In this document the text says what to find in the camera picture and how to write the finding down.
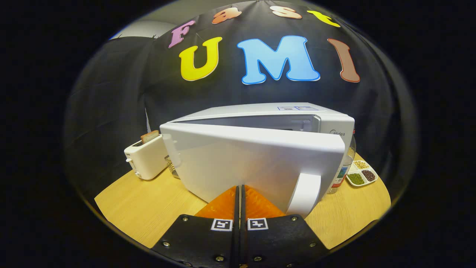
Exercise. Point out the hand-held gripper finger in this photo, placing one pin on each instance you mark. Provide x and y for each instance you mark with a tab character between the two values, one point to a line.
236	208
242	208

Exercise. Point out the white divided dish of beans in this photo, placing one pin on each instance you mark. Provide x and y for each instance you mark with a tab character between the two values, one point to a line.
360	175

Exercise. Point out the white toaster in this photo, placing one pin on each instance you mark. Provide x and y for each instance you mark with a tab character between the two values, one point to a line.
147	162

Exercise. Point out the white microwave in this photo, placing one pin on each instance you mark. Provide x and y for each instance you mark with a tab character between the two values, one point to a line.
253	163

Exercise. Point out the clear plastic water bottle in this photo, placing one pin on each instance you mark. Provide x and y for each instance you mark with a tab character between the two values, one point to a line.
340	178

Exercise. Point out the toasted bread slice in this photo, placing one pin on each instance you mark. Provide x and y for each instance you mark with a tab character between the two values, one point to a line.
149	137

